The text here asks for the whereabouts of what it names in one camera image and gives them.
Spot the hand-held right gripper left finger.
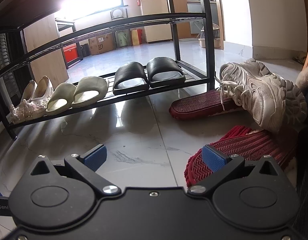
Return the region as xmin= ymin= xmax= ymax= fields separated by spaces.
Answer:
xmin=30 ymin=144 xmax=121 ymax=196

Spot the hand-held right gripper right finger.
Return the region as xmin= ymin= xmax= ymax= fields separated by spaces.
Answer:
xmin=188 ymin=144 xmax=280 ymax=195

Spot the red plush slipper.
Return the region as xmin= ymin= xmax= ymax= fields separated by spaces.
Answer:
xmin=183 ymin=126 xmax=298 ymax=188
xmin=168 ymin=88 xmax=241 ymax=120

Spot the white chunky sneaker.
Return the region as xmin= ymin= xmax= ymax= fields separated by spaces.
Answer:
xmin=214 ymin=58 xmax=308 ymax=133

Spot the black metal shoe rack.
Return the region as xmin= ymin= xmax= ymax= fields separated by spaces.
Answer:
xmin=0 ymin=0 xmax=221 ymax=135

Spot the cream slide sandal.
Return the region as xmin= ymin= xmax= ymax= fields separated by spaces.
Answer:
xmin=71 ymin=76 xmax=110 ymax=109
xmin=45 ymin=82 xmax=77 ymax=116

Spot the white lace flat shoe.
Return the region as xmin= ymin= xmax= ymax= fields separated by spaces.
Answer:
xmin=22 ymin=75 xmax=54 ymax=117
xmin=9 ymin=79 xmax=38 ymax=125

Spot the black slide sandal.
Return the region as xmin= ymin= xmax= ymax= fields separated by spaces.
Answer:
xmin=113 ymin=62 xmax=150 ymax=96
xmin=146 ymin=57 xmax=186 ymax=89

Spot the dark cloth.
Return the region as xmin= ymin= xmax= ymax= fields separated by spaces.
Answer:
xmin=293 ymin=90 xmax=308 ymax=240

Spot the red toolbox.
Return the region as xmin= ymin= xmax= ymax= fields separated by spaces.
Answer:
xmin=63 ymin=44 xmax=83 ymax=63

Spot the small dark bin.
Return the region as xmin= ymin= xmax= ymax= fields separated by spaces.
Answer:
xmin=81 ymin=42 xmax=91 ymax=57

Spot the cardboard box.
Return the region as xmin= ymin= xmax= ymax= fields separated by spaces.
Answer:
xmin=88 ymin=33 xmax=117 ymax=56

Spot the green kettle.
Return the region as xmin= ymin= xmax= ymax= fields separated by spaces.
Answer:
xmin=116 ymin=30 xmax=131 ymax=48

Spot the broom with dustpan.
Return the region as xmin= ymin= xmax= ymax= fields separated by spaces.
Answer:
xmin=197 ymin=22 xmax=224 ymax=50

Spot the wooden cabinet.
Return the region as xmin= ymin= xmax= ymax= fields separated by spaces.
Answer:
xmin=23 ymin=14 xmax=70 ymax=85

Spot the red and yellow paper bag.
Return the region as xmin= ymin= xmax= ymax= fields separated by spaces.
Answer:
xmin=131 ymin=29 xmax=143 ymax=46

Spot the grey ribbed panel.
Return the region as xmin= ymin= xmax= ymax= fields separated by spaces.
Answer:
xmin=0 ymin=33 xmax=15 ymax=102

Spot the black side table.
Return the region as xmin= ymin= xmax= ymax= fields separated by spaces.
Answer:
xmin=55 ymin=17 xmax=84 ymax=69

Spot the rice cooker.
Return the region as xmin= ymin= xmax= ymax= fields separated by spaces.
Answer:
xmin=110 ymin=8 xmax=127 ymax=22

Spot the cream refrigerator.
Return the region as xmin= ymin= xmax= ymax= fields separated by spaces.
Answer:
xmin=139 ymin=0 xmax=171 ymax=43

